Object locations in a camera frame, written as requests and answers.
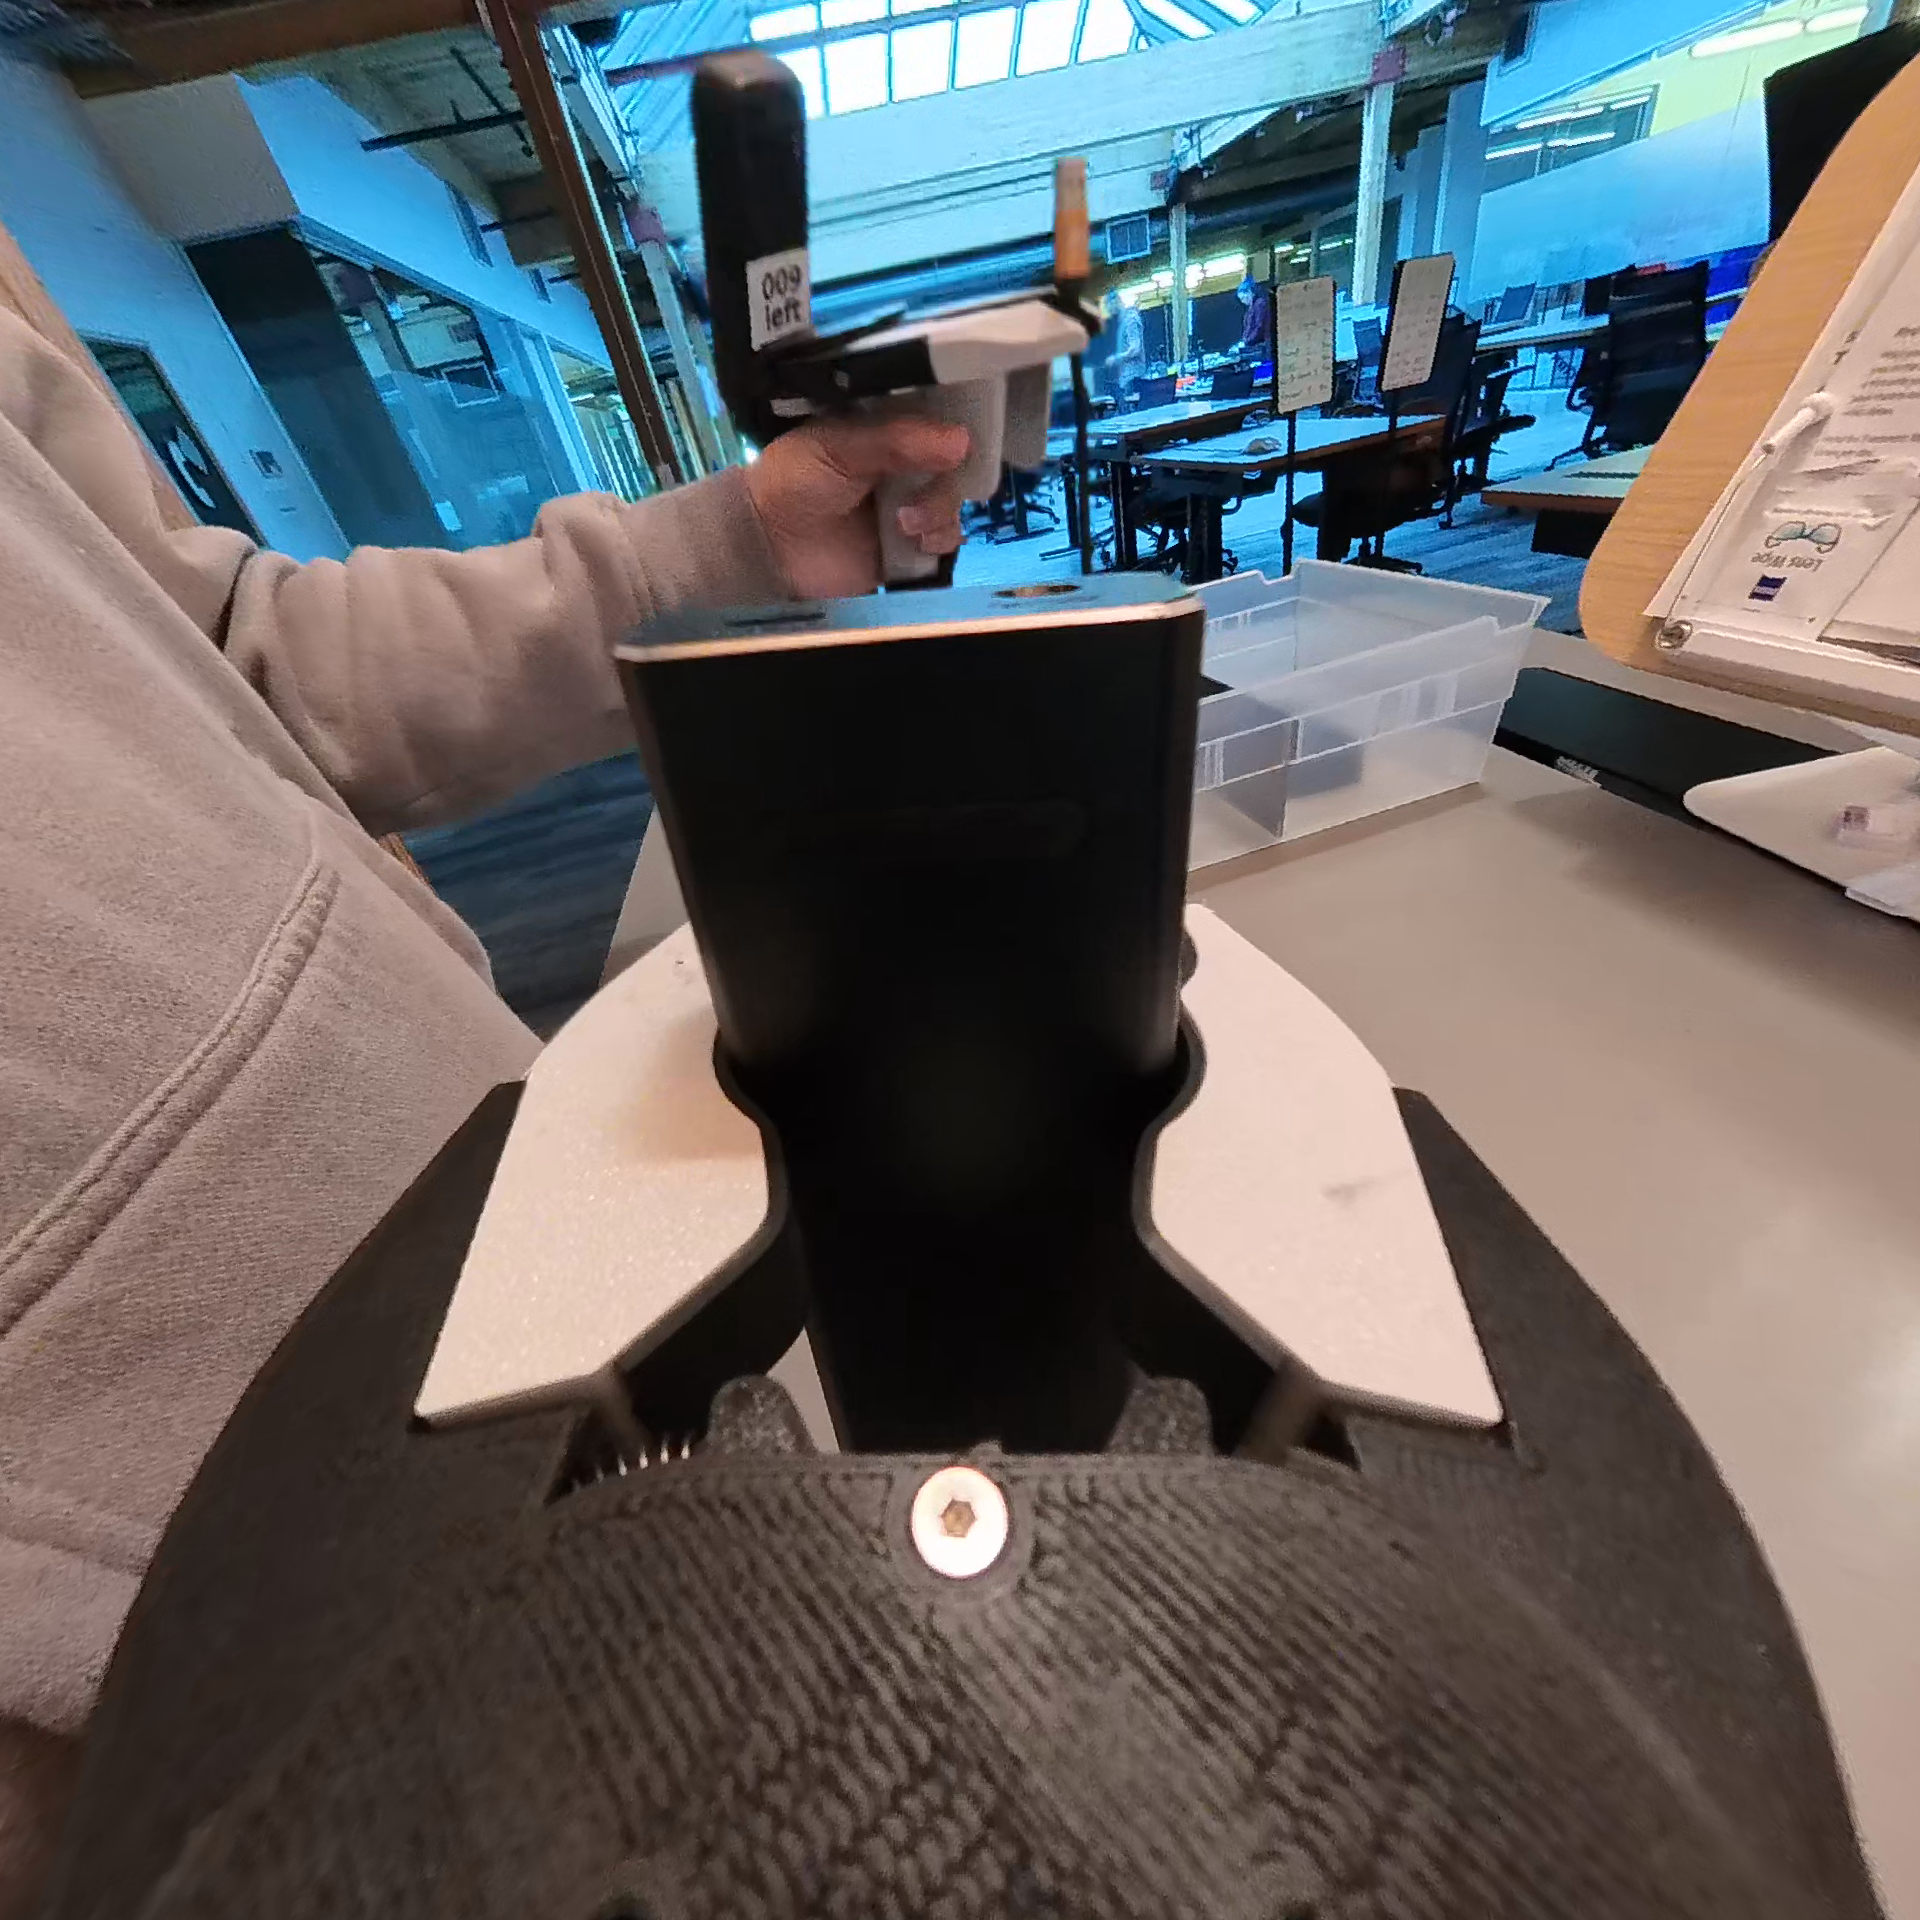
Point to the clear plastic organizer box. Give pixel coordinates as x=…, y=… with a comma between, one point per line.
x=1350, y=705

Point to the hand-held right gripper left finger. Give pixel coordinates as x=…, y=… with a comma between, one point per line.
x=629, y=1200

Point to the wooden office desk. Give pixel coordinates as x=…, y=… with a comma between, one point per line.
x=1559, y=487
x=1277, y=438

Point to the black rectangular device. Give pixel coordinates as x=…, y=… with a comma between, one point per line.
x=1650, y=735

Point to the person's left hand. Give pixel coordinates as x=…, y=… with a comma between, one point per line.
x=819, y=510

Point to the person's left forearm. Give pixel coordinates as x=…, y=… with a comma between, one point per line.
x=523, y=629

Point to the black monitor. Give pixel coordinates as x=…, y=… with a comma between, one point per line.
x=1846, y=135

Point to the black office chair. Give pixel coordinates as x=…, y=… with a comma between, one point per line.
x=1650, y=346

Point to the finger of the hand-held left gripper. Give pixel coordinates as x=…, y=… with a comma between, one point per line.
x=1017, y=417
x=998, y=346

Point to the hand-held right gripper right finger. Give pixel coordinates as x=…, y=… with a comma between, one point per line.
x=1305, y=1200

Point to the white instruction paper sheet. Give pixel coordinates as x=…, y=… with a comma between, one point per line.
x=1861, y=494

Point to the white sign board on stand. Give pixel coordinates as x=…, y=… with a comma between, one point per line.
x=1418, y=322
x=1305, y=346

